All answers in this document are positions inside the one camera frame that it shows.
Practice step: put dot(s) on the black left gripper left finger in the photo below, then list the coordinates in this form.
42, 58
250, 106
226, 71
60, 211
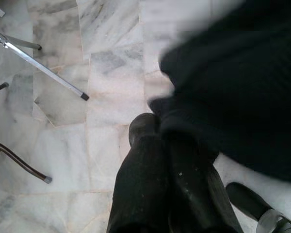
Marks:
140, 184

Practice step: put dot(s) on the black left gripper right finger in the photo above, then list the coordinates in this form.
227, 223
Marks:
196, 189

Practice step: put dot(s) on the black fonemax print T-shirt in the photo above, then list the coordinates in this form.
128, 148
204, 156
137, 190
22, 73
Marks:
232, 85

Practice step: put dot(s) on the marble top folding table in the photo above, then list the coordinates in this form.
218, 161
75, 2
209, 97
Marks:
14, 157

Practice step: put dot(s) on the silver metal clothes rack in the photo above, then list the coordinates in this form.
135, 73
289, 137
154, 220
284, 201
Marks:
38, 64

